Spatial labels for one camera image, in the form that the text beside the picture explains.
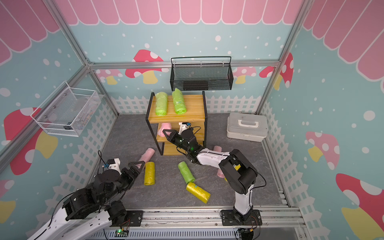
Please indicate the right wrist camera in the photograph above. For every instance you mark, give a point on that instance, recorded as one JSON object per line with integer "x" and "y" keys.
{"x": 184, "y": 126}

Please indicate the black wire mesh basket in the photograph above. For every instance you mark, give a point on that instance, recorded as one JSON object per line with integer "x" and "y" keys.
{"x": 201, "y": 73}

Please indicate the wooden three-tier shelf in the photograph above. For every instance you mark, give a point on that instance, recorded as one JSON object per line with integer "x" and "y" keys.
{"x": 196, "y": 115}

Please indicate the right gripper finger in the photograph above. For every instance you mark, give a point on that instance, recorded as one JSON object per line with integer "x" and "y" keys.
{"x": 173, "y": 140}
{"x": 170, "y": 132}

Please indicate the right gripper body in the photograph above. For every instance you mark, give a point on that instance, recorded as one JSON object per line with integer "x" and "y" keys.
{"x": 179, "y": 140}

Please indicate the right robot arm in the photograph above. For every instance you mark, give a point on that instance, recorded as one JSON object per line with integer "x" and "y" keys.
{"x": 241, "y": 175}

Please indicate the green circuit board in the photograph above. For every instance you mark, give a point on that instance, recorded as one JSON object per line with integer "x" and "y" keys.
{"x": 121, "y": 233}

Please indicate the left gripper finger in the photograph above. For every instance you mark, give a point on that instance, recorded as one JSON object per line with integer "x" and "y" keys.
{"x": 133, "y": 175}
{"x": 138, "y": 165}

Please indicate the white wire mesh basket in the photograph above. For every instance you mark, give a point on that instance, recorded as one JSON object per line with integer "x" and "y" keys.
{"x": 67, "y": 106}

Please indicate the pink roll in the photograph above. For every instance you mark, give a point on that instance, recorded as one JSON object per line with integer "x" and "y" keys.
{"x": 164, "y": 126}
{"x": 146, "y": 157}
{"x": 220, "y": 174}
{"x": 217, "y": 149}

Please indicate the white plastic storage box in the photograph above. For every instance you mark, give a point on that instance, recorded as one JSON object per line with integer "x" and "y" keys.
{"x": 247, "y": 127}

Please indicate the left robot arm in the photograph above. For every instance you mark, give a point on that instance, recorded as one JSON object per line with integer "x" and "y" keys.
{"x": 93, "y": 208}

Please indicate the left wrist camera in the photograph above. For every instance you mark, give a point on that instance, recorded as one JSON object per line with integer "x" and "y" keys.
{"x": 114, "y": 164}

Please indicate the yellow roll front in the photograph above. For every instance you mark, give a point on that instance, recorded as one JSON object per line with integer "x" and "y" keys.
{"x": 198, "y": 192}

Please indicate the green roll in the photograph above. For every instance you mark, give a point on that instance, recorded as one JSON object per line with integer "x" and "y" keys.
{"x": 186, "y": 173}
{"x": 161, "y": 104}
{"x": 179, "y": 102}

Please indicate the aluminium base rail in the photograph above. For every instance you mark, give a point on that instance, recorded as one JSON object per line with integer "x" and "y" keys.
{"x": 211, "y": 218}

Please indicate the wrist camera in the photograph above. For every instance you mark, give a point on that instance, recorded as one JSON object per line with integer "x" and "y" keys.
{"x": 184, "y": 126}
{"x": 114, "y": 164}

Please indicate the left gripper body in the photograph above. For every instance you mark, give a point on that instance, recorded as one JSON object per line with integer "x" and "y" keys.
{"x": 125, "y": 179}

